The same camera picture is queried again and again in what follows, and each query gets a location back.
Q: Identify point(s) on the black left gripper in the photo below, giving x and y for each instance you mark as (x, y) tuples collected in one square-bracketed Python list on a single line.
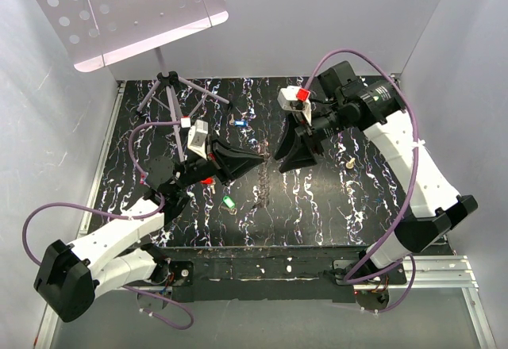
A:
[(230, 163)]

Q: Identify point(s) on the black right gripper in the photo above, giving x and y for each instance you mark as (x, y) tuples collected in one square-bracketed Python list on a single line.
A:
[(298, 147)]

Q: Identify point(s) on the key with red tag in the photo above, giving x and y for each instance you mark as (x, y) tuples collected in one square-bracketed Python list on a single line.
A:
[(210, 184)]

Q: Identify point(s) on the key with green tag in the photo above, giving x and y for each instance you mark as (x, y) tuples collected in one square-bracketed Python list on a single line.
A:
[(229, 205)]

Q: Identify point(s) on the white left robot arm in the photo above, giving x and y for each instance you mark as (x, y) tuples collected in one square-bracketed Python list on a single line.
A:
[(71, 276)]

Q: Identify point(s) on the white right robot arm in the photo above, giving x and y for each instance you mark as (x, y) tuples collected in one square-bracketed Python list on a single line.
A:
[(432, 206)]

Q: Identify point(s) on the key with blue tag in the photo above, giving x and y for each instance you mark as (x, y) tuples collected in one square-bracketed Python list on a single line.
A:
[(237, 122)]

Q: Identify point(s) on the white perforated music stand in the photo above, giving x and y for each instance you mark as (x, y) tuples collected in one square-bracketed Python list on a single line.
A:
[(99, 33)]

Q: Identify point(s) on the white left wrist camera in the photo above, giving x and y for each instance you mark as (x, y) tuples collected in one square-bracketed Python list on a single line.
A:
[(197, 136)]

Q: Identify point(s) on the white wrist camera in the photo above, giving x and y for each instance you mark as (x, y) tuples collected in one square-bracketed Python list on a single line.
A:
[(296, 99), (197, 136)]

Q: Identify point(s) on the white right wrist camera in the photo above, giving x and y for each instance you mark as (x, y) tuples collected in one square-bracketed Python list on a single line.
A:
[(296, 99)]

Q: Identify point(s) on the aluminium front rail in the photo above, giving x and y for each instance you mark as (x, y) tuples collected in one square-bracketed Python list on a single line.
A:
[(443, 310)]

